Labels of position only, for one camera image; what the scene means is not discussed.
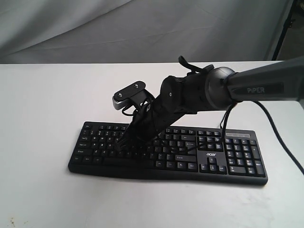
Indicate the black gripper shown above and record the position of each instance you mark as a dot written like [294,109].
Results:
[168,107]

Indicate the black Acer keyboard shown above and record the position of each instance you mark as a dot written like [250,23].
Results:
[180,153]

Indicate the grey backdrop cloth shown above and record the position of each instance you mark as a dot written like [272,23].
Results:
[139,31]

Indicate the black metal stand pole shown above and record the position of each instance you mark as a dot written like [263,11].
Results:
[296,6]

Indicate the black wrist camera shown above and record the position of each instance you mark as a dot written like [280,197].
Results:
[133,95]

